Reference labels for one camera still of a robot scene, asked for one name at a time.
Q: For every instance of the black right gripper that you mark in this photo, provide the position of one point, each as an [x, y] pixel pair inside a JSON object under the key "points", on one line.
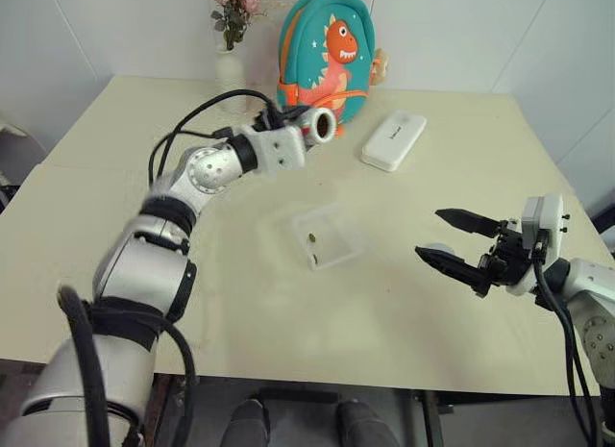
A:
{"points": [[509, 262]]}

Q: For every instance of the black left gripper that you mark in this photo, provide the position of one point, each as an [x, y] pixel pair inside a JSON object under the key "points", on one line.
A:
{"points": [[269, 119]]}

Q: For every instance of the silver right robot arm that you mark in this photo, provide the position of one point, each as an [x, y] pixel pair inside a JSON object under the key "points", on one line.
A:
{"points": [[596, 283]]}

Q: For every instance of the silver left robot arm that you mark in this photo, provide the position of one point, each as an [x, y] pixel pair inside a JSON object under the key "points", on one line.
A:
{"points": [[139, 269]]}

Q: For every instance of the clear plastic box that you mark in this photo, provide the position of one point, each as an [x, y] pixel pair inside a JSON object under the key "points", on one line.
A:
{"points": [[331, 235]]}

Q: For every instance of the teal dinosaur backpack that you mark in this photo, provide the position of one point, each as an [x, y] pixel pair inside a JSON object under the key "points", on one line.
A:
{"points": [[327, 48]]}

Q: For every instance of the white ribbed vase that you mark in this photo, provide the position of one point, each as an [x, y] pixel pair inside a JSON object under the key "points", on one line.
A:
{"points": [[230, 81]]}

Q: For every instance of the beige plush pendant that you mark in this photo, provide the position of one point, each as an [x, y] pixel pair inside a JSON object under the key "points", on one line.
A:
{"points": [[380, 62]]}

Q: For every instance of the white rectangular case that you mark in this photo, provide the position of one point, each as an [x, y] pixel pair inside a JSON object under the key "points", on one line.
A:
{"points": [[394, 139]]}

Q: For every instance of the pink artificial flowers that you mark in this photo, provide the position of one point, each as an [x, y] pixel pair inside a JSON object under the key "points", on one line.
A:
{"points": [[238, 9]]}

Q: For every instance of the black chair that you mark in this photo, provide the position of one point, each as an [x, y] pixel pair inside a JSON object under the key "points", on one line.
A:
{"points": [[606, 226]]}

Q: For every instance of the dark rounded shoe shape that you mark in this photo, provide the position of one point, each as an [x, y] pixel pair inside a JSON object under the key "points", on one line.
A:
{"points": [[245, 425], [365, 425]]}

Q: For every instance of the grey chair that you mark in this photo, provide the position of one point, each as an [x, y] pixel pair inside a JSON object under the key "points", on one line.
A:
{"points": [[19, 154]]}

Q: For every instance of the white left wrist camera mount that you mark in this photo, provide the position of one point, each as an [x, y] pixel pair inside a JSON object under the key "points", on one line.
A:
{"points": [[278, 146]]}

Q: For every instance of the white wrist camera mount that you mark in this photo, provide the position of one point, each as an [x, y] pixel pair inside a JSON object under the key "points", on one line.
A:
{"points": [[548, 216], [278, 146]]}

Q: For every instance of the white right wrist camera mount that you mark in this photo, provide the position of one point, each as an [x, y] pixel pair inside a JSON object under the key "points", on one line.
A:
{"points": [[548, 216]]}

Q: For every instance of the black table frame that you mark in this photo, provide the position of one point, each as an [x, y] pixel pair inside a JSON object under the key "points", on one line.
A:
{"points": [[298, 396]]}

